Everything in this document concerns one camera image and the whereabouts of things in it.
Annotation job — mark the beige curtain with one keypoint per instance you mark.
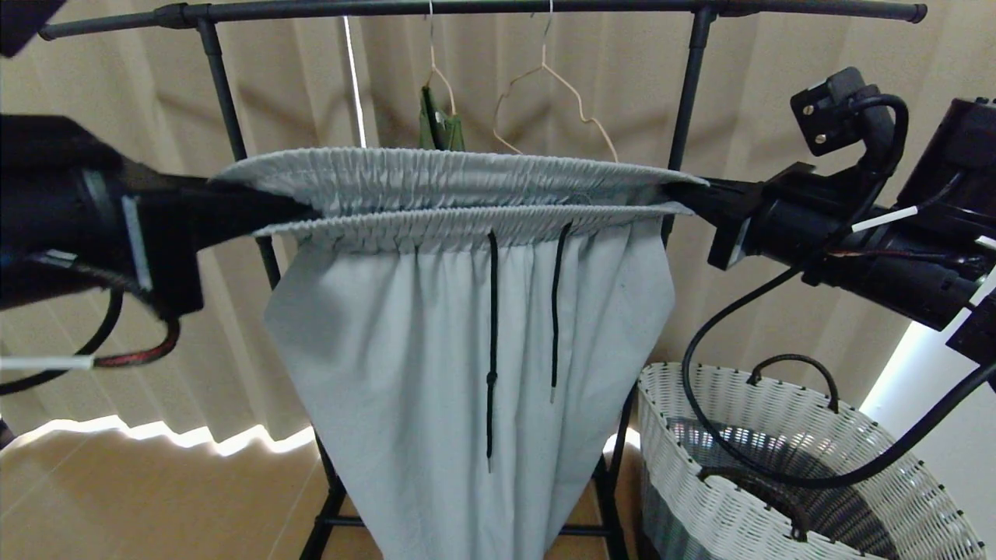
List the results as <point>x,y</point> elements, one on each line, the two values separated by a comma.
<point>747,78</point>

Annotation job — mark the pale grey shorts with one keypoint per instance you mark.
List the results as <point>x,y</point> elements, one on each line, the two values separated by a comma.
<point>467,327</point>

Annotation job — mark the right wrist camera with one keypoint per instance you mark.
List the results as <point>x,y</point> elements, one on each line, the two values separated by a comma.
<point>832,109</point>

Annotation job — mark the pink clothes hanger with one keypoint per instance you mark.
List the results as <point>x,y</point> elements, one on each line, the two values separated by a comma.
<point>543,65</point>
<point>433,71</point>

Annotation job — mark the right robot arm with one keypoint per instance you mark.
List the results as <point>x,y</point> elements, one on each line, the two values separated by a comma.
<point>957,179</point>

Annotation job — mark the white laundry basket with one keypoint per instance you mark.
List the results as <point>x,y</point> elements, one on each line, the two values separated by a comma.
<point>700,404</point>

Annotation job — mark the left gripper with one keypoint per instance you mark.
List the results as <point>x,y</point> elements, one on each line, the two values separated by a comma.
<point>70,218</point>

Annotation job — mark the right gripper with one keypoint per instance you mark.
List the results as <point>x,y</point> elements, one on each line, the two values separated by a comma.
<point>809,225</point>

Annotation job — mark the black clothes rack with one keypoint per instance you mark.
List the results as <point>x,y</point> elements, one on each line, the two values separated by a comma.
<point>467,8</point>

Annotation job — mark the green printed T-shirt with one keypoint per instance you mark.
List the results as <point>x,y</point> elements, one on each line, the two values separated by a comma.
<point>440,132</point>

